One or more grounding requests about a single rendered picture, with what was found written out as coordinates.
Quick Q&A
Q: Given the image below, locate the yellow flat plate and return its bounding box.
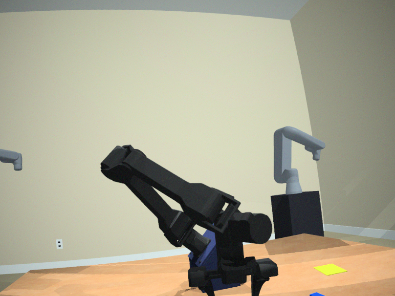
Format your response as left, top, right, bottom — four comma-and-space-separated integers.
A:
314, 264, 347, 275

